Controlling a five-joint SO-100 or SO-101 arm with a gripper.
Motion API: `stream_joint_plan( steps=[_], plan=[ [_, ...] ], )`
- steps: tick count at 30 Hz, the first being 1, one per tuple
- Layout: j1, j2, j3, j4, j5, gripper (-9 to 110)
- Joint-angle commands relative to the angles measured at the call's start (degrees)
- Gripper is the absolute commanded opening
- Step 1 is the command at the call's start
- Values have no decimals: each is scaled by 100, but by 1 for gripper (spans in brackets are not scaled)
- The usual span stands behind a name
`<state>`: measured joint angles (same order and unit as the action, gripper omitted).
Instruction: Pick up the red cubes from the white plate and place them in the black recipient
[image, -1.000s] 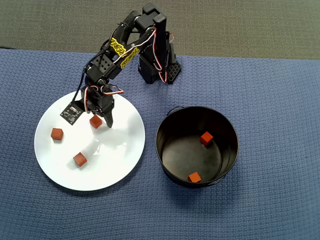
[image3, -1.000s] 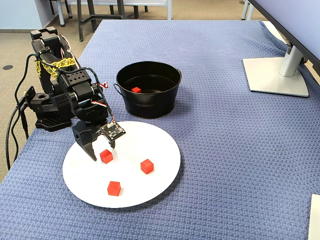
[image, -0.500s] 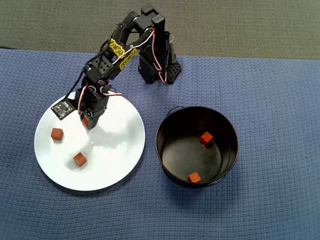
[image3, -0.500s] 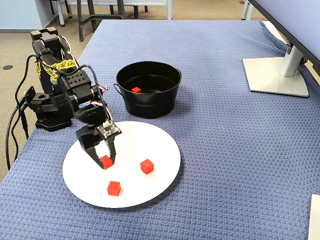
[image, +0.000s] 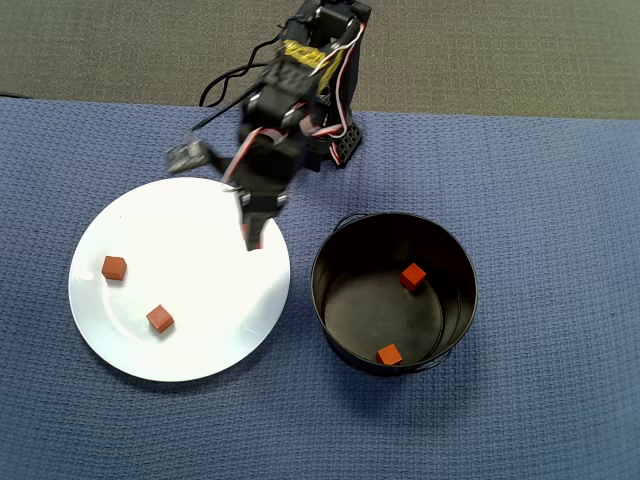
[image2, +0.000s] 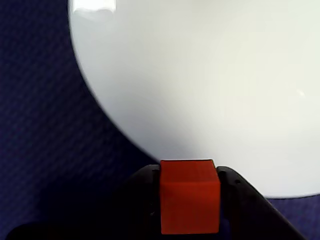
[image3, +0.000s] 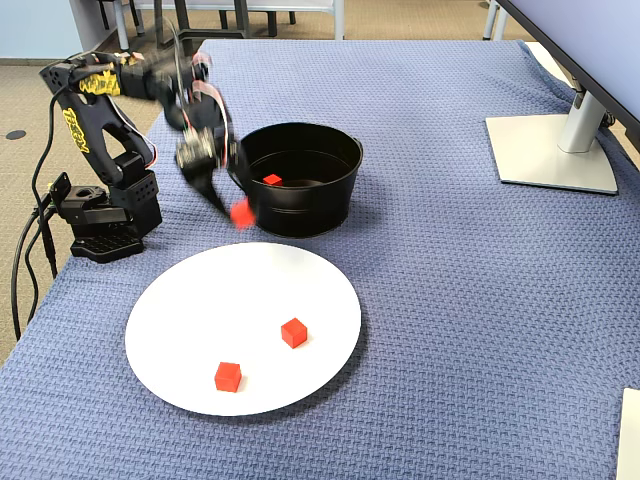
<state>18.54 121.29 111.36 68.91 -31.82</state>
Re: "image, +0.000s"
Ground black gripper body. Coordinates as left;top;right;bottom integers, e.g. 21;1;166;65
227;137;302;220

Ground white round plate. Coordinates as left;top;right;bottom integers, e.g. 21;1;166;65
68;176;292;384

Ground black metal bucket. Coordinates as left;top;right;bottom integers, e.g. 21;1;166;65
309;212;480;377

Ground blue woven table cloth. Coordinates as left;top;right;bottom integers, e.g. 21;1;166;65
0;96;640;480

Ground white red servo wire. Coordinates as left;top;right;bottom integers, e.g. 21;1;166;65
222;22;366;184

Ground black camera cable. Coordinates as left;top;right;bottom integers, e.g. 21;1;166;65
187;102;251;139

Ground small wrist camera board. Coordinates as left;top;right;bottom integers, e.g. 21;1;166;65
166;139;212;175

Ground black base cable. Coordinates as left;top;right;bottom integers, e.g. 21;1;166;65
198;62;271;109
214;39;289;101

